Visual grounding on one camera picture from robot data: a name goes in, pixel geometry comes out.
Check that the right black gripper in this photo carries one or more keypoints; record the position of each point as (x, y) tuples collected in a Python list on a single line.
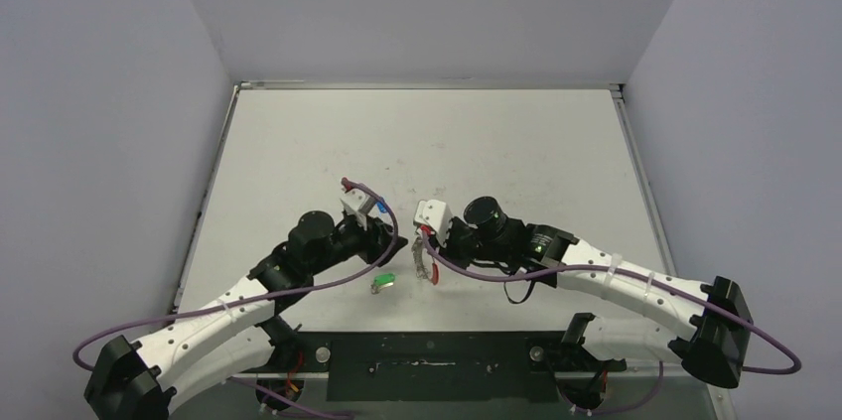
[(445, 248)]

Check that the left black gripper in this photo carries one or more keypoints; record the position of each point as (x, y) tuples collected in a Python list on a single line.
[(377, 239)]

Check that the green capped key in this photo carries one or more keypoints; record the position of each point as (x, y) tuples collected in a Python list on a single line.
[(381, 282)]

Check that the metal keyring with red handle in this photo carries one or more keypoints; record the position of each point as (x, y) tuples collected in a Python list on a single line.
[(420, 248)]

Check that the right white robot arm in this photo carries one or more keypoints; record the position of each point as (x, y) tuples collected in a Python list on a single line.
[(704, 327)]

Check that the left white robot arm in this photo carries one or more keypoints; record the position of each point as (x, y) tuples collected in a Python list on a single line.
[(151, 377)]

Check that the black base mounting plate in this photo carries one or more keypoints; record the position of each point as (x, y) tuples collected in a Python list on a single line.
[(445, 366)]

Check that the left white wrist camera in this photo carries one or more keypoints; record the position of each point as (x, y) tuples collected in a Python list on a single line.
[(358, 204)]

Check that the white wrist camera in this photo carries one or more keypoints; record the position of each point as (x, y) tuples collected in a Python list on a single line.
[(434, 215), (358, 204)]

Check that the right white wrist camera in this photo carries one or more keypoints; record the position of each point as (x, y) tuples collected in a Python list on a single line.
[(434, 215)]

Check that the aluminium table frame rail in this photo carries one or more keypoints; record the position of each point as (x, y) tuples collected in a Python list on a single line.
[(559, 157)]

